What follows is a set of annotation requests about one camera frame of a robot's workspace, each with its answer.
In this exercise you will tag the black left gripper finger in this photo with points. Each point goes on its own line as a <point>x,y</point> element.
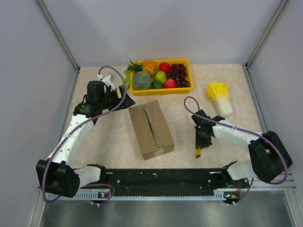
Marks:
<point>122,91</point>
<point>128,102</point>

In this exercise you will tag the red apple rear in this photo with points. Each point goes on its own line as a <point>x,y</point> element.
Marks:
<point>165,67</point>

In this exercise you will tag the yellow utility knife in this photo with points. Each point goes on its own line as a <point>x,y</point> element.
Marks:
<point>198,152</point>

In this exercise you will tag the pineapple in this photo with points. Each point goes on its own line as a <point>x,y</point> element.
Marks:
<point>149,67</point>

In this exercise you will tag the light green apple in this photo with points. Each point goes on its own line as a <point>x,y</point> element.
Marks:
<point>160,76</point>

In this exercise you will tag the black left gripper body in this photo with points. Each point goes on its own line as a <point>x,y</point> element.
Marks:
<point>109,99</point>

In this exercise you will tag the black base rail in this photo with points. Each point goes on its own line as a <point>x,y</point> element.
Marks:
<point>169,182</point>

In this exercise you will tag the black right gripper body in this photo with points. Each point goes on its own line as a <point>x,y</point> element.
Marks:
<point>201,140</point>

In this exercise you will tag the green white leek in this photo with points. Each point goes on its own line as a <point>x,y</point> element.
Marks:
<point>127,78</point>

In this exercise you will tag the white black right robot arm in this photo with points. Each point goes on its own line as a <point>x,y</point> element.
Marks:
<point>268,156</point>

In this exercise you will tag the yellow plastic fruit tray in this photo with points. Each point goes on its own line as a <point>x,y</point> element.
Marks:
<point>163,91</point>

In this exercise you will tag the green cantaloupe melon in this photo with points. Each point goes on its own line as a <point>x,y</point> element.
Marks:
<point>142,80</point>

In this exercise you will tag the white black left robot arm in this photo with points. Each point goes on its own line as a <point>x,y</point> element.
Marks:
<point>56,174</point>

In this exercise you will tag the yellow napa cabbage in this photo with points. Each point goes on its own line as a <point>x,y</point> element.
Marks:
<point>220,96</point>

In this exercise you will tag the red apple front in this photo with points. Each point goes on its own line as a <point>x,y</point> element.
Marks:
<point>170,83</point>

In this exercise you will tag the dark green lime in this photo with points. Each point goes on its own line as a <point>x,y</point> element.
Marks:
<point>157,85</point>

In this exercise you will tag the red apple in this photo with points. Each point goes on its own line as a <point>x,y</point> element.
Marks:
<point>170,83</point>
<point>165,67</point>

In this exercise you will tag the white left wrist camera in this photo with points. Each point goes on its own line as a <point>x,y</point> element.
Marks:
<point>108,80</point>

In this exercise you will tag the purple grape bunch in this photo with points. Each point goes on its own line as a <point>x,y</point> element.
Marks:
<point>179,74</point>

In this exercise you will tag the brown cardboard express box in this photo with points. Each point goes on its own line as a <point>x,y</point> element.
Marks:
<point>151,130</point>

